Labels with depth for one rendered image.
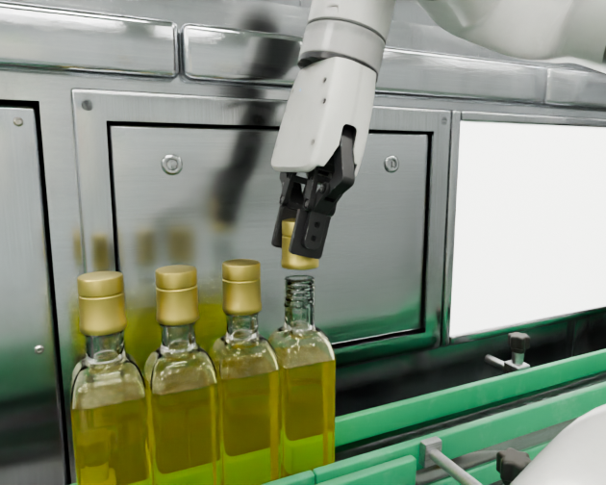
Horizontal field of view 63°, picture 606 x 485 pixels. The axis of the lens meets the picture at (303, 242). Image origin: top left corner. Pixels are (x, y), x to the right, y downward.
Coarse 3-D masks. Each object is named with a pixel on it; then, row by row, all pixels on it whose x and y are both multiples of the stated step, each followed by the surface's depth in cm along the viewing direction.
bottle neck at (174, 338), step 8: (168, 328) 40; (176, 328) 40; (184, 328) 41; (192, 328) 42; (168, 336) 41; (176, 336) 41; (184, 336) 41; (192, 336) 42; (168, 344) 41; (176, 344) 41; (184, 344) 41; (192, 344) 42
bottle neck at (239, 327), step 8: (232, 320) 44; (240, 320) 43; (248, 320) 44; (256, 320) 44; (232, 328) 44; (240, 328) 43; (248, 328) 44; (256, 328) 44; (232, 336) 44; (240, 336) 44; (248, 336) 44; (256, 336) 44
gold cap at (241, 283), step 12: (228, 264) 43; (240, 264) 43; (252, 264) 43; (228, 276) 43; (240, 276) 42; (252, 276) 43; (228, 288) 43; (240, 288) 42; (252, 288) 43; (228, 300) 43; (240, 300) 43; (252, 300) 43; (228, 312) 43; (240, 312) 43; (252, 312) 43
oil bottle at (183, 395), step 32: (160, 352) 42; (192, 352) 42; (160, 384) 39; (192, 384) 40; (160, 416) 40; (192, 416) 41; (160, 448) 40; (192, 448) 41; (160, 480) 40; (192, 480) 42
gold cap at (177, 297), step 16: (160, 272) 40; (176, 272) 40; (192, 272) 41; (160, 288) 40; (176, 288) 40; (192, 288) 41; (160, 304) 40; (176, 304) 40; (192, 304) 41; (160, 320) 40; (176, 320) 40; (192, 320) 41
